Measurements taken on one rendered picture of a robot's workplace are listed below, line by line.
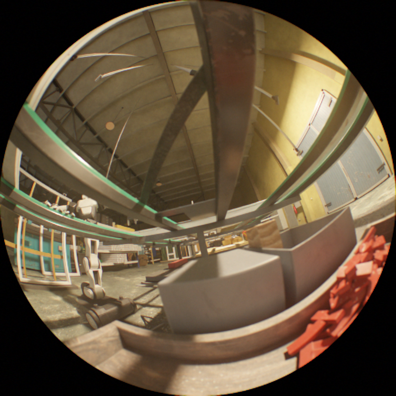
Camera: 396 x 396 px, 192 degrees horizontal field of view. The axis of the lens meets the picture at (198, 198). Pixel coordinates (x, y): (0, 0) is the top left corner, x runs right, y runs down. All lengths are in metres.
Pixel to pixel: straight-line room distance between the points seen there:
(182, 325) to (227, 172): 0.22
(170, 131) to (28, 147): 0.21
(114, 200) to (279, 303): 0.30
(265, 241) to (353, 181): 5.84
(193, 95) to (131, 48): 7.88
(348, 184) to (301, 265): 5.98
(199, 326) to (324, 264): 0.16
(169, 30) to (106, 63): 3.48
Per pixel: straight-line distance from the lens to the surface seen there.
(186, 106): 0.15
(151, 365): 0.16
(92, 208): 1.59
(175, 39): 7.84
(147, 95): 8.00
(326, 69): 6.25
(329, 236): 0.19
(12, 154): 0.37
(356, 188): 6.01
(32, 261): 4.39
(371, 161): 5.71
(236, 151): 0.16
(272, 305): 0.15
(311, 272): 0.17
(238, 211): 0.91
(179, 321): 0.15
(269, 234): 0.24
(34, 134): 0.21
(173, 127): 0.17
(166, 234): 0.62
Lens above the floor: 0.72
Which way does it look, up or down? 23 degrees up
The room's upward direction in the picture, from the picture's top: 13 degrees counter-clockwise
